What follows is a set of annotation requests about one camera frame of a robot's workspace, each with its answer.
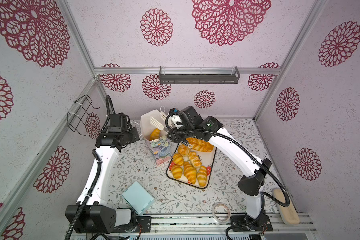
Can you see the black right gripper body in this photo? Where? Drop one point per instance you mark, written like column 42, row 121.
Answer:
column 180, row 134

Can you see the white spatula right gripper finger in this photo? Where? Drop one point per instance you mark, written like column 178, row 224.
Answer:
column 155, row 123
column 163, row 115

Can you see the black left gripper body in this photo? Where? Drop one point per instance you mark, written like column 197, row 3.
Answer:
column 131, row 135

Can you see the floral paper bag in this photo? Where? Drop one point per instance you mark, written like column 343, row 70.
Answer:
column 160, row 149

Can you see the twisted bread small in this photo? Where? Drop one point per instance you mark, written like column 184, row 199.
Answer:
column 183, row 150

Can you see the long twisted bread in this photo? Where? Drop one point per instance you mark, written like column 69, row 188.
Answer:
column 200, row 145

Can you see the braided bread roll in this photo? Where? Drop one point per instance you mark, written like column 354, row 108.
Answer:
column 194, row 160

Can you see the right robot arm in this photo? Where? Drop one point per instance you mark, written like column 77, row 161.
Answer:
column 254, row 169

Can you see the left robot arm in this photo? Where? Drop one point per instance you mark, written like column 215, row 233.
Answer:
column 90, row 214

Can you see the striped croissant bread upper left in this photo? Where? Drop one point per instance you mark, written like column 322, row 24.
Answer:
column 178, row 159

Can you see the striped croissant bread front left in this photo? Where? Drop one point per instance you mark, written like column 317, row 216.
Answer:
column 177, row 171

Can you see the strawberry print bread tray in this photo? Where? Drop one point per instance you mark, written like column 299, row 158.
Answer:
column 207, row 160

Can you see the striped croissant bread front right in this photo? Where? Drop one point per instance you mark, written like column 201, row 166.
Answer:
column 202, row 176

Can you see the light green box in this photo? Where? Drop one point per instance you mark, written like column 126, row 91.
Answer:
column 138, row 198

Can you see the clear tape roll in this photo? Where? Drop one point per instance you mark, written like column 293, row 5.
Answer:
column 221, row 213

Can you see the beige brush block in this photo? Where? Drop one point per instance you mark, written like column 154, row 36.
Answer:
column 288, row 214

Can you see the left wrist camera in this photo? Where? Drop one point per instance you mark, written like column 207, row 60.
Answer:
column 119, row 123

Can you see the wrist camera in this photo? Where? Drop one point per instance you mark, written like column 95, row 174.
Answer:
column 186, row 119
column 119, row 123

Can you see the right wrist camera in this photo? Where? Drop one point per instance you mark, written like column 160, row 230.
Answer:
column 186, row 119

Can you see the black wire basket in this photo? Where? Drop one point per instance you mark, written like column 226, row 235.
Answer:
column 76, row 118

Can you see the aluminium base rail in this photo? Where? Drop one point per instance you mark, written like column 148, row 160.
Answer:
column 206, row 227

